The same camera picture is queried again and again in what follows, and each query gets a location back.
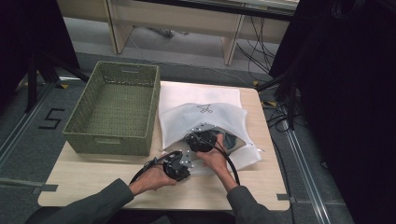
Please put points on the grey power strip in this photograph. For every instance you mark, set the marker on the grey power strip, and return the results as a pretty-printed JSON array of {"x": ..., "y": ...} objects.
[{"x": 165, "y": 32}]

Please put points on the green woven plastic basket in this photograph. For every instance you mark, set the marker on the green woven plastic basket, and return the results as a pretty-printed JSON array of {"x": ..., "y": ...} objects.
[{"x": 121, "y": 105}]

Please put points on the person's left hand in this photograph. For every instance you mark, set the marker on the person's left hand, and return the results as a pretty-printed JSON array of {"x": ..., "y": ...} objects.
[{"x": 152, "y": 180}]

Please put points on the light wooden desk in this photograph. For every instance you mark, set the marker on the light wooden desk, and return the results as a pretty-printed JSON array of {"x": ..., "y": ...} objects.
[{"x": 174, "y": 21}]

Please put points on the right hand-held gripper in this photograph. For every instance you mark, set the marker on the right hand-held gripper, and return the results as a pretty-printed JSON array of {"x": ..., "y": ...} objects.
[{"x": 200, "y": 141}]

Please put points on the person's right hand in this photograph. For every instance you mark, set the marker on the person's right hand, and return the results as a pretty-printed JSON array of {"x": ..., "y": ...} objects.
[{"x": 216, "y": 161}]

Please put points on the white mesh laundry bag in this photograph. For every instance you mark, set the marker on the white mesh laundry bag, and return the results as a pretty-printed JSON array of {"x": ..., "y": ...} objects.
[{"x": 186, "y": 118}]

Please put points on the metal floor rail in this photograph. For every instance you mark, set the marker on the metal floor rail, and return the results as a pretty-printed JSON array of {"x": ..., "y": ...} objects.
[
  {"x": 306, "y": 177},
  {"x": 21, "y": 124}
]

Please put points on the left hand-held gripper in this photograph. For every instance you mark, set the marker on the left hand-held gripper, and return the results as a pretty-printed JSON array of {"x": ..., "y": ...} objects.
[{"x": 176, "y": 166}]

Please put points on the black tripod stand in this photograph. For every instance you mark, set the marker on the black tripod stand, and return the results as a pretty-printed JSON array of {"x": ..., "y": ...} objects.
[
  {"x": 289, "y": 99},
  {"x": 32, "y": 81}
]

